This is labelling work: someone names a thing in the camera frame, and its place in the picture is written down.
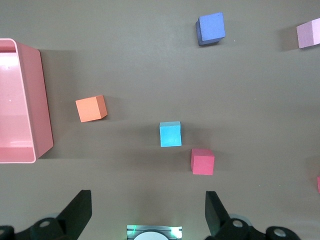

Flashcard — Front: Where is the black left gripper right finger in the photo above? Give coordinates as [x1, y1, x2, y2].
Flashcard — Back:
[204, 190, 266, 240]

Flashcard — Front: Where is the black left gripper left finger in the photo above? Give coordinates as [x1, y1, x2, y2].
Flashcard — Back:
[29, 189, 93, 240]

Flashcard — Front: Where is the light blue foam block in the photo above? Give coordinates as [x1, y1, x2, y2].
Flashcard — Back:
[159, 121, 183, 148]

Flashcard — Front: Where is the orange foam block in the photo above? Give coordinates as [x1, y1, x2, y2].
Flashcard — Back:
[75, 94, 108, 123]

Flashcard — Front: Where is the pink plastic bin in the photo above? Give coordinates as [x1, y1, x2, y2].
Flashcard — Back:
[0, 37, 55, 165]

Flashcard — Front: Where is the purple foam block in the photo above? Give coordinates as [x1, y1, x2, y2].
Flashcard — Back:
[195, 11, 227, 47]

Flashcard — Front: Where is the pink foam block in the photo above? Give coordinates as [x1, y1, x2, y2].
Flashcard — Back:
[296, 19, 320, 50]

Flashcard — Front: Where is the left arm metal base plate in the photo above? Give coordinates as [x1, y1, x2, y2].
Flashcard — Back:
[126, 224, 183, 240]

